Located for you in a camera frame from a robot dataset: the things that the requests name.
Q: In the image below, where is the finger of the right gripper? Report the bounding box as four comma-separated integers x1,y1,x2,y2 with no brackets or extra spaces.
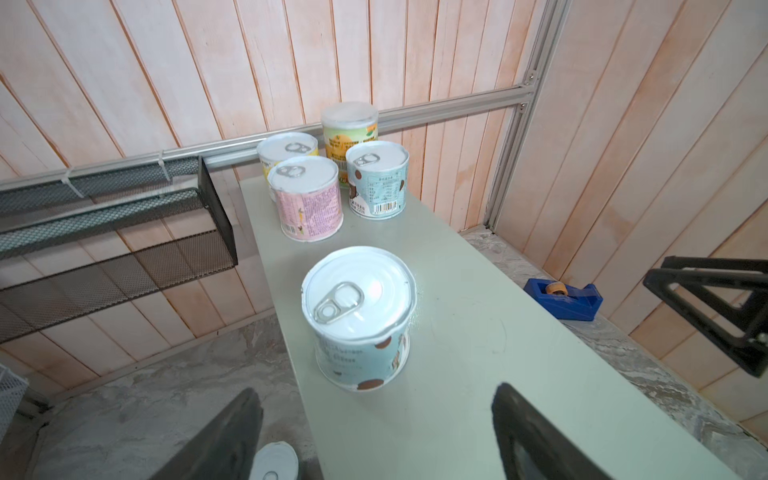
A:
643,256,767,378

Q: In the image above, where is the black mesh wall basket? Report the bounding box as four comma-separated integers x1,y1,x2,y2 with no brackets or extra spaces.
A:
1,156,238,342

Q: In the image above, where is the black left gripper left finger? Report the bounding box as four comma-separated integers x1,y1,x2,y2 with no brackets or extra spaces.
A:
151,388,264,479

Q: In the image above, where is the pink label can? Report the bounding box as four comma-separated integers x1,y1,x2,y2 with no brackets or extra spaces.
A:
267,156,344,243

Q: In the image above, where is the white wire mesh shelf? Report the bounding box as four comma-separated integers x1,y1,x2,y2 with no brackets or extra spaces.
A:
0,365,29,440

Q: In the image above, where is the blue label can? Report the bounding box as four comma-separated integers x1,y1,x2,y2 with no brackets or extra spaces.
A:
301,246,417,392

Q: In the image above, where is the grey metal cabinet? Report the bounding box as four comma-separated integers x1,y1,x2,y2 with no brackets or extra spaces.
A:
241,178,733,479

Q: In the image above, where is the orange yellow label can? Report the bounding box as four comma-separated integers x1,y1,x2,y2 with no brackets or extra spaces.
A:
321,101,379,187

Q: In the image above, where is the teal label can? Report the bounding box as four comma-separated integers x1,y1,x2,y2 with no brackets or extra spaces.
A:
249,441,300,480
346,141,410,220

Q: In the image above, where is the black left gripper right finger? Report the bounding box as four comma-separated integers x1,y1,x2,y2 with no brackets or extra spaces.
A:
491,383,609,479

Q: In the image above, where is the blue plastic block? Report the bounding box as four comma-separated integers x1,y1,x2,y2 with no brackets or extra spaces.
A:
524,278,603,322

